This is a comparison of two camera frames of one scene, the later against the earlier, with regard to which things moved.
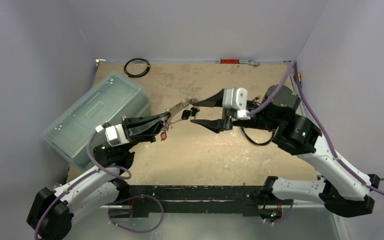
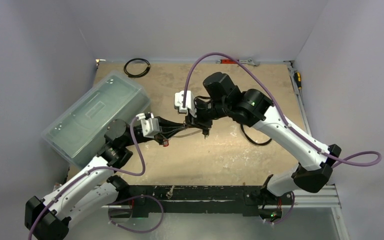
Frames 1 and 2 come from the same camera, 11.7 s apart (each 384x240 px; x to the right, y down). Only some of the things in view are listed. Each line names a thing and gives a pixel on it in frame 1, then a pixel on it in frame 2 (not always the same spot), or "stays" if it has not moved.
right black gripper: (227, 117) -> (198, 122)
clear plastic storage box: (116, 98) stays
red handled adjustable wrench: (250, 61) stays
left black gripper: (144, 133) -> (168, 128)
